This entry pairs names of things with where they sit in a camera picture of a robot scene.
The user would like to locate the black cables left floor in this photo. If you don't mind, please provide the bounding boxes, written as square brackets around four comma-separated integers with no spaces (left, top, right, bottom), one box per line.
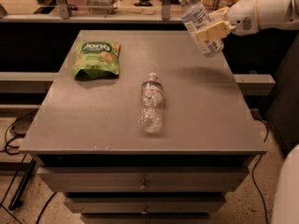
[0,109,59,224]

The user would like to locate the grey metal shelf rail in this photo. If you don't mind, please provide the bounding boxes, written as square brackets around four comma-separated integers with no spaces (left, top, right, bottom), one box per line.
[0,0,299,25]

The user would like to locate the black cable right floor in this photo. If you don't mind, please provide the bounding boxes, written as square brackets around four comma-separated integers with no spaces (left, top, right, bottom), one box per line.
[250,117,270,224]

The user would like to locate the grey drawer cabinet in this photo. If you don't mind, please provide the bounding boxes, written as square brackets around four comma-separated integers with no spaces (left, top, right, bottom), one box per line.
[21,31,265,224]

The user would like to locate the black metal stand leg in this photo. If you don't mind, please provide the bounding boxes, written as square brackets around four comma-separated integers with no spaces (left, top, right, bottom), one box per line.
[8,159,36,211]

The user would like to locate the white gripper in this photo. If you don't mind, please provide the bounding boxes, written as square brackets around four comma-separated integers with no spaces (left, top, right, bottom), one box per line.
[195,0,260,41]

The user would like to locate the top drawer knob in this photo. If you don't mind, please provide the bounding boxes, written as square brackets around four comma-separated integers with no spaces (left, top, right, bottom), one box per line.
[139,180,149,190]

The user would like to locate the clear crumpled plastic bottle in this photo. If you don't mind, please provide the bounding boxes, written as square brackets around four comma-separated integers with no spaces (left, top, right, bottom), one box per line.
[139,73,164,134]

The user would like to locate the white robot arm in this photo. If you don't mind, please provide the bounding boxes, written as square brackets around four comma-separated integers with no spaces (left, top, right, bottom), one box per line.
[195,0,299,224]

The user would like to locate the green snack bag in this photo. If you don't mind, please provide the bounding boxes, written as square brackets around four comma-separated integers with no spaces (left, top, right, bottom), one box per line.
[72,40,121,80]

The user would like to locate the drawer knob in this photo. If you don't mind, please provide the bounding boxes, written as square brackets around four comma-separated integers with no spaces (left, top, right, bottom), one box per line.
[139,180,149,190]
[140,206,149,215]

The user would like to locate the blue labelled plastic bottle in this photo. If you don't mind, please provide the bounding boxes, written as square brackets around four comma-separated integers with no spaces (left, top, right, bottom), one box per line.
[178,0,224,57]

